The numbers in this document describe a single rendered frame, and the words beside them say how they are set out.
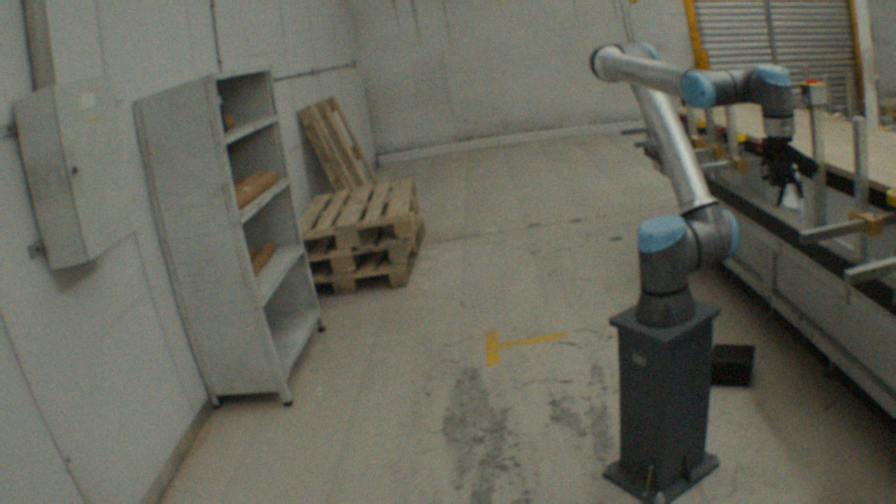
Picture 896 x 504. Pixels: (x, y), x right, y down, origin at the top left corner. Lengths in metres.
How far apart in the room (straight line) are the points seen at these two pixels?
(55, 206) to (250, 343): 1.31
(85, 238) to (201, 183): 0.90
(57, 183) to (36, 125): 0.21
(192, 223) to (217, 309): 0.41
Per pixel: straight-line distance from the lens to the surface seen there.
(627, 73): 1.79
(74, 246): 2.13
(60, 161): 2.09
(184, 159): 2.84
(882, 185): 2.12
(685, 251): 1.79
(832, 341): 2.66
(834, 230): 1.83
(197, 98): 2.78
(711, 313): 1.88
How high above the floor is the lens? 1.40
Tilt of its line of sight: 17 degrees down
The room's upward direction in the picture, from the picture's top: 10 degrees counter-clockwise
